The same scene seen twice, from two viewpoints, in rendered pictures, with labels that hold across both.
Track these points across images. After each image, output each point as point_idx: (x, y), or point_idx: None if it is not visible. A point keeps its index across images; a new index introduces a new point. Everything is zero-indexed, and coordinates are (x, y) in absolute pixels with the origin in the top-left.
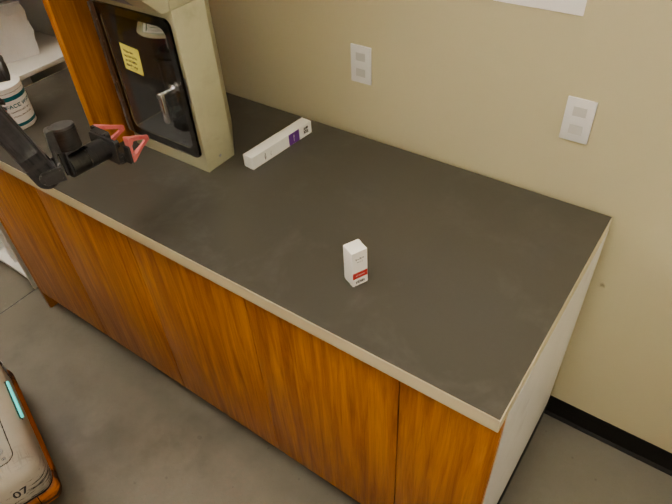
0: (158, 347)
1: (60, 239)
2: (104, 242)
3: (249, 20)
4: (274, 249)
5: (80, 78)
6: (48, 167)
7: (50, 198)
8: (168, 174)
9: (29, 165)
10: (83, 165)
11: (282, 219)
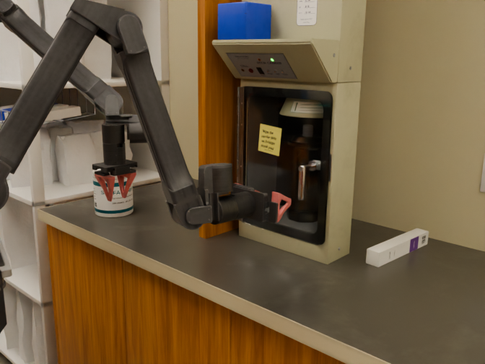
0: None
1: (126, 335)
2: (191, 333)
3: (361, 139)
4: (447, 342)
5: (207, 158)
6: (198, 204)
7: (138, 279)
8: (281, 261)
9: (180, 196)
10: (230, 211)
11: (439, 313)
